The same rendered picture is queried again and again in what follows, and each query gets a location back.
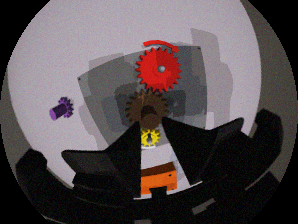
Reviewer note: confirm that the yellow gear with black stripe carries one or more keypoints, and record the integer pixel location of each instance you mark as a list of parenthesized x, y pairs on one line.
[(156, 136)]

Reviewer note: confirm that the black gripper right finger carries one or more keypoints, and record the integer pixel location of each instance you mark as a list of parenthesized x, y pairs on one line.
[(194, 147)]

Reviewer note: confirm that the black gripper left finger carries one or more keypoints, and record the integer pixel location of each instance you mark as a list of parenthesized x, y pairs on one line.
[(122, 160)]

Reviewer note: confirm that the red gear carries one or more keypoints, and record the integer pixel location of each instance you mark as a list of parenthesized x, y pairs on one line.
[(149, 74)]

